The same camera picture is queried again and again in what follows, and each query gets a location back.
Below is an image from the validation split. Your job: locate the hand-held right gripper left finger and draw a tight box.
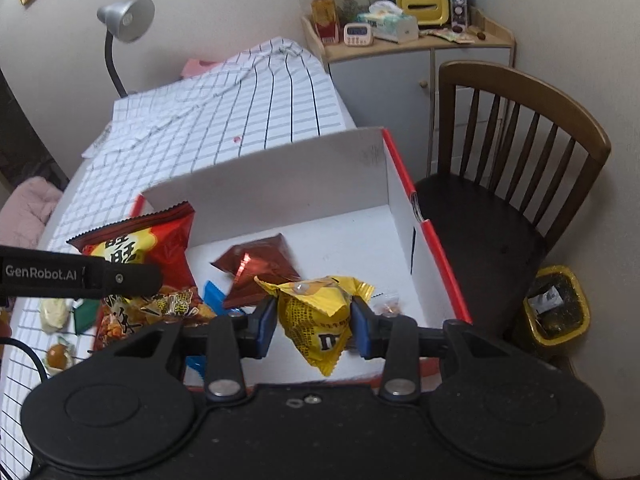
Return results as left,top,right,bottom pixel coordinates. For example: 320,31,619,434
112,296,279,403

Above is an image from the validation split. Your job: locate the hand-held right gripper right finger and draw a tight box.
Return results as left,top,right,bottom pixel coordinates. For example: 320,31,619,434
350,296,506,403

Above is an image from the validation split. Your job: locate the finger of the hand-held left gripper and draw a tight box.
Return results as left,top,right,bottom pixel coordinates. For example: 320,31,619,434
82,256,164,296

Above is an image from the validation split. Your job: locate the pink white candy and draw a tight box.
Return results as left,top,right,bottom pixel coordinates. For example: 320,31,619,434
372,294,402,317

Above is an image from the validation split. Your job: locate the pale yellow snack packet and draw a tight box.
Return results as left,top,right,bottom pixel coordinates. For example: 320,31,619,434
39,297,73,335

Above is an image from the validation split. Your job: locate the yellow candy packet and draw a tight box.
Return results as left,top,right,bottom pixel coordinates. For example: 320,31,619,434
255,276,376,378

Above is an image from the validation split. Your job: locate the red orange chip bag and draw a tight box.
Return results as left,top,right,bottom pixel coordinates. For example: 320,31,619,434
67,201,217,356

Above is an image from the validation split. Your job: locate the green packet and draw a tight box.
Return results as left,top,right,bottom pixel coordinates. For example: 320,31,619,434
72,299,101,335

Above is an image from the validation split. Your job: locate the blue cartoon snack packet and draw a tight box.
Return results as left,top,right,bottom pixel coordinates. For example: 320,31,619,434
202,281,231,317

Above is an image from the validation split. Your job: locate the brown shiny snack packet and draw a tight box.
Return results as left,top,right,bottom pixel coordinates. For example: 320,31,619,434
210,233,301,309

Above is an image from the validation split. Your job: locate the braised egg clear packet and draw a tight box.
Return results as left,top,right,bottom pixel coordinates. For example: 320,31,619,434
44,338,76,373

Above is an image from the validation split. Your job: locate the red cardboard box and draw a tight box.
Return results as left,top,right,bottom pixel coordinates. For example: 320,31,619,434
130,127,473,391

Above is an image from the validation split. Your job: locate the pink padded jacket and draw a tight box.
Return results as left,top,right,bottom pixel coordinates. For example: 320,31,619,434
0,176,63,248

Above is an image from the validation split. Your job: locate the clear plastic packet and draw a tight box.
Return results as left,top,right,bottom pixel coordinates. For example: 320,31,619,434
81,124,115,159

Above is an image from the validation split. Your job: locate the brown wooden chair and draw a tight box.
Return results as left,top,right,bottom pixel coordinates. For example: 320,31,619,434
415,60,612,361

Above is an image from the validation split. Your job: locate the white checkered tablecloth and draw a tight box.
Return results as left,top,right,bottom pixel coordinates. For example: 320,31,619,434
0,35,358,480

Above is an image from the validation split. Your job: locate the yellow trash bin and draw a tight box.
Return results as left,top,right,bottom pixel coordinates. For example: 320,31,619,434
522,265,592,358

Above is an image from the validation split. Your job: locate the pink box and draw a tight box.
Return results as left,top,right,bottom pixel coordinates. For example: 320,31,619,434
181,57,223,79

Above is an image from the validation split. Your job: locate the wooden corner cabinet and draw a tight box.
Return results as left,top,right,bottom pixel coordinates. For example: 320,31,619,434
300,7,516,181

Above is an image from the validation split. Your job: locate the silver desk lamp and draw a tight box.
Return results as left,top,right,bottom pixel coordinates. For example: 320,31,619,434
96,0,156,98

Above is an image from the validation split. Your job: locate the white digital timer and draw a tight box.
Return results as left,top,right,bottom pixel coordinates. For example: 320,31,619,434
343,22,371,47

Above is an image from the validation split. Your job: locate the white teal tissue box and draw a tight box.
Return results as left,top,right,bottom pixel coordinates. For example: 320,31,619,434
357,2,420,43

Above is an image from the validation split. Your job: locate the colourful flat packet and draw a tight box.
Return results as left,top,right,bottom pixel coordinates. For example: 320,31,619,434
419,27,476,45

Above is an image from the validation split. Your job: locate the clear bottle orange drink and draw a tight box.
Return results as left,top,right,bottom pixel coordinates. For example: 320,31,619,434
310,0,340,42

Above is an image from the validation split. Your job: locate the yellow tissue holder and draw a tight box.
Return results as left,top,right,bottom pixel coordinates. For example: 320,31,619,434
395,0,451,28

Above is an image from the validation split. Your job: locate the slim clear dotted case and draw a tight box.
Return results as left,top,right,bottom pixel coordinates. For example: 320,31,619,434
450,0,471,31

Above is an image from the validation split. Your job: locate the black cable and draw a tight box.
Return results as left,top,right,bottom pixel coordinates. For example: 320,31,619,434
0,337,48,388

